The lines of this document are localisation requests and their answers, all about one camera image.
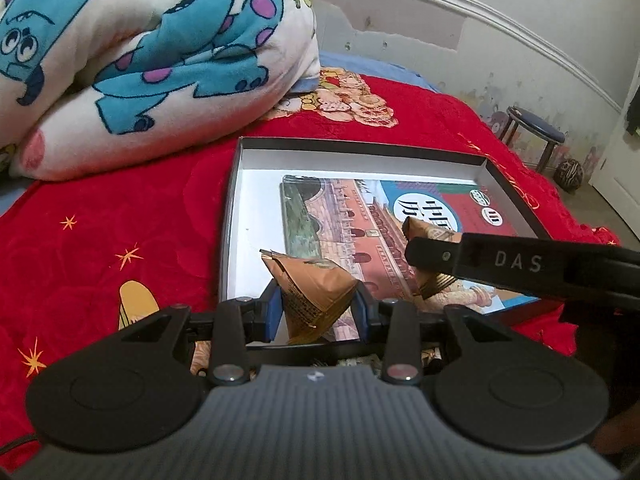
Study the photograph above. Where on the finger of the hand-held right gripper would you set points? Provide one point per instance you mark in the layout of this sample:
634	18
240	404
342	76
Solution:
435	256

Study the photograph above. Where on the round dark stool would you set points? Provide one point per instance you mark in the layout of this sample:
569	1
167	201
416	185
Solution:
535	122

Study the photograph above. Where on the red printed blanket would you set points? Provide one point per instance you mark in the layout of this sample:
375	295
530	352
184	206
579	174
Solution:
125	200

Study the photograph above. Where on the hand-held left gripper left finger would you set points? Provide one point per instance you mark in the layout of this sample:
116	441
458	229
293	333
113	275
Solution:
271	312

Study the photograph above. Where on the black shallow cardboard box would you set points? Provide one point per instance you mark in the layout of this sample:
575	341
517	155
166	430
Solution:
250	200

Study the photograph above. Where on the white curved wall moulding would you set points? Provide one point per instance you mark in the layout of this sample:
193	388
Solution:
520	27

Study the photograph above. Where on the illustrated book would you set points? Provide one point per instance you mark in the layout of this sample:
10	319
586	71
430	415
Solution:
340	220

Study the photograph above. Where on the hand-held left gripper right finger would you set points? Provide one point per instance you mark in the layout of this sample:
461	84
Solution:
362	320

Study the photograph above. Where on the white door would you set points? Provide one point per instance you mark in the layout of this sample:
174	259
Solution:
620	170

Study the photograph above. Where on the brown triangular snack packet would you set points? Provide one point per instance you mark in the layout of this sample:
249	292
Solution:
310	290
431	230

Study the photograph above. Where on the brown patterned ball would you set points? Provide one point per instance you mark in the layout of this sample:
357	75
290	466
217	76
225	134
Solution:
570	175

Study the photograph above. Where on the cartoon monster printed blanket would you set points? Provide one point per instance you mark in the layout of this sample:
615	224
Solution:
150	60

